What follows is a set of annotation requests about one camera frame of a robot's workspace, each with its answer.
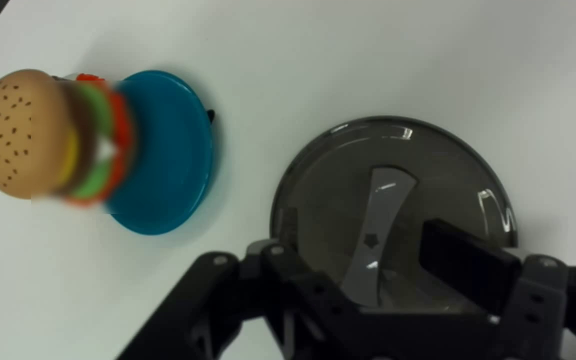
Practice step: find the toy hamburger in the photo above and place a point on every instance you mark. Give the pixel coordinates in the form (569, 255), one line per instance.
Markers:
(66, 139)

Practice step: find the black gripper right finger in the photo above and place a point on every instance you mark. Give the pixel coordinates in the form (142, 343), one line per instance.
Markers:
(534, 299)

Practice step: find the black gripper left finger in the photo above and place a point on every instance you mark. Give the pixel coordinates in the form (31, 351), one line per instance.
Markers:
(207, 309)

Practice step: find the small blue plate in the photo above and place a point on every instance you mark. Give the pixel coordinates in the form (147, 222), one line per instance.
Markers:
(174, 159)

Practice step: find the grey round pot lid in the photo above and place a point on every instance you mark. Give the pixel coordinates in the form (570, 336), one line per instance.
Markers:
(356, 197)

